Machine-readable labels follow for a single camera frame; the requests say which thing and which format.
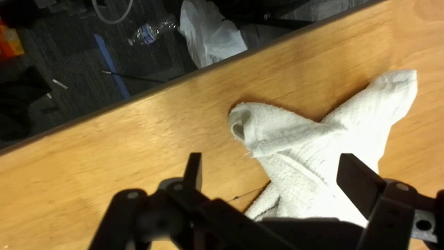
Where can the blue floor strip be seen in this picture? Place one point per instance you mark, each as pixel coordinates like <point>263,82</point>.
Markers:
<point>113,64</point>

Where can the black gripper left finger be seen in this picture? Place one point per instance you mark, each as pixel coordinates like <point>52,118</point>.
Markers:
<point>153,217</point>

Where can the white square towel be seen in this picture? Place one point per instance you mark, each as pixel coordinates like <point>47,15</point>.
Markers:
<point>324,139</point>

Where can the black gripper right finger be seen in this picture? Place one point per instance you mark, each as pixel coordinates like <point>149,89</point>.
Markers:
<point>398,217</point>

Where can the orange box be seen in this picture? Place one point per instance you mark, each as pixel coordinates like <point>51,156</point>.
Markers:
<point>9,42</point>

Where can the clear plastic bottle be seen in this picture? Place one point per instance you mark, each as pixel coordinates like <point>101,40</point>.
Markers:
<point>148,32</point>

